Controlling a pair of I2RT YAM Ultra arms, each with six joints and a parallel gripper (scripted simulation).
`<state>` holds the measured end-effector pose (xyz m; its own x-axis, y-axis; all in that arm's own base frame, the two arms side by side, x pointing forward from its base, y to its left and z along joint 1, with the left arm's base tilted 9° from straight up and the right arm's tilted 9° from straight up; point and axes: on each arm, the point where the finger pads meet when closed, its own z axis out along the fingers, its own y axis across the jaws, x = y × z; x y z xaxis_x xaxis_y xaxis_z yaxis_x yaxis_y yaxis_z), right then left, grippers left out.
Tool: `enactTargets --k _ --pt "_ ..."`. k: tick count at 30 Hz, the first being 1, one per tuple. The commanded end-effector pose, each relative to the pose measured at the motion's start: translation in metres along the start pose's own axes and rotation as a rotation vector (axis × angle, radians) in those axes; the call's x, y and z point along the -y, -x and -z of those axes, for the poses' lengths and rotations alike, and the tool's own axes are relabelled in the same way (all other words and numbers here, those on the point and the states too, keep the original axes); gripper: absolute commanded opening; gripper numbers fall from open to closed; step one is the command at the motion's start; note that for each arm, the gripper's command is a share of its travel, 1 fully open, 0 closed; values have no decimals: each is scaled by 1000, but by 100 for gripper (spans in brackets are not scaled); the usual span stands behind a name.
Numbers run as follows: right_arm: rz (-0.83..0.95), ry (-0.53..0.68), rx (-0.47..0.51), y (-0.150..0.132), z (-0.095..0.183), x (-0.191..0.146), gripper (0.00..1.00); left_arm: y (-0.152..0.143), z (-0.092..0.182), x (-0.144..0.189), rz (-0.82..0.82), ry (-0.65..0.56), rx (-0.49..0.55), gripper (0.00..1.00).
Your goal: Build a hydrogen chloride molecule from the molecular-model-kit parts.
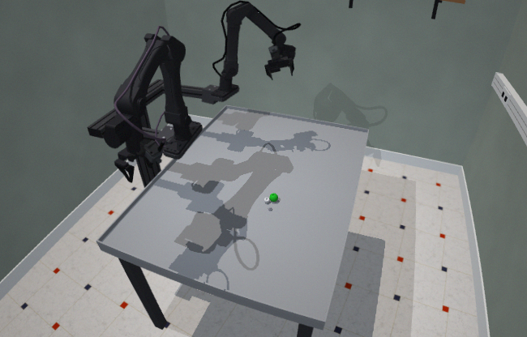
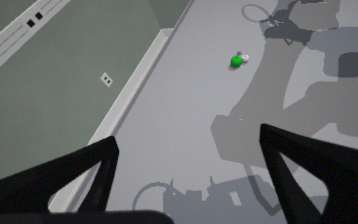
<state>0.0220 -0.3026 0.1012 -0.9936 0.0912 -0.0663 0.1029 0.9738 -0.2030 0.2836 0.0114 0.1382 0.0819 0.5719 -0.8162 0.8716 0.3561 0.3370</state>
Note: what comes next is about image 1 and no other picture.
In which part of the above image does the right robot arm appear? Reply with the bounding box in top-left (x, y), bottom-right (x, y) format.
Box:
top-left (104, 33), bottom-right (201, 155)

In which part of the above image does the grey table edge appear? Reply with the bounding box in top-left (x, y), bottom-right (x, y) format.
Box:
top-left (96, 105), bottom-right (369, 324)

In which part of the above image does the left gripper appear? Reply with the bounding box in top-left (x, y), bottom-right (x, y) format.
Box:
top-left (265, 52), bottom-right (294, 79)

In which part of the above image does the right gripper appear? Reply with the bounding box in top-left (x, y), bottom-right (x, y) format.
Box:
top-left (114, 134), bottom-right (161, 183)

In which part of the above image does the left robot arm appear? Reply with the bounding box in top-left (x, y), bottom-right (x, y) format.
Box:
top-left (211, 2), bottom-right (296, 98)

